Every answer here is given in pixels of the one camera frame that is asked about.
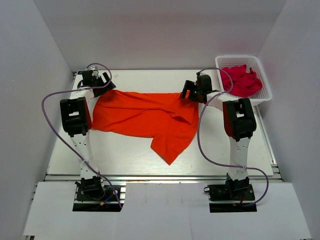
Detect orange t shirt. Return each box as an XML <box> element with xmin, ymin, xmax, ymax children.
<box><xmin>92</xmin><ymin>90</ymin><xmax>199</xmax><ymax>165</ymax></box>

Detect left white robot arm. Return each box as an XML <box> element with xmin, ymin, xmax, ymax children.
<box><xmin>60</xmin><ymin>68</ymin><xmax>116</xmax><ymax>180</ymax></box>

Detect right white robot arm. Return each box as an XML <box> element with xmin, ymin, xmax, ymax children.
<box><xmin>180</xmin><ymin>74</ymin><xmax>257</xmax><ymax>181</ymax></box>

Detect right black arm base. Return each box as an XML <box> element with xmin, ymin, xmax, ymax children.
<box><xmin>203</xmin><ymin>177</ymin><xmax>256</xmax><ymax>202</ymax></box>

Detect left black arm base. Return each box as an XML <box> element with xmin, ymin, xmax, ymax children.
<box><xmin>75</xmin><ymin>176</ymin><xmax>121</xmax><ymax>202</ymax></box>

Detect magenta t shirt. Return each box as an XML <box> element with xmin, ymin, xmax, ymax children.
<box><xmin>220</xmin><ymin>64</ymin><xmax>263</xmax><ymax>98</ymax></box>

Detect white plastic basket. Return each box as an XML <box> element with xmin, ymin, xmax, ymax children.
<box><xmin>215</xmin><ymin>55</ymin><xmax>273</xmax><ymax>106</ymax></box>

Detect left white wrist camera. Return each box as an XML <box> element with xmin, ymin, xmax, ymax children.
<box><xmin>86</xmin><ymin>64</ymin><xmax>99</xmax><ymax>71</ymax></box>

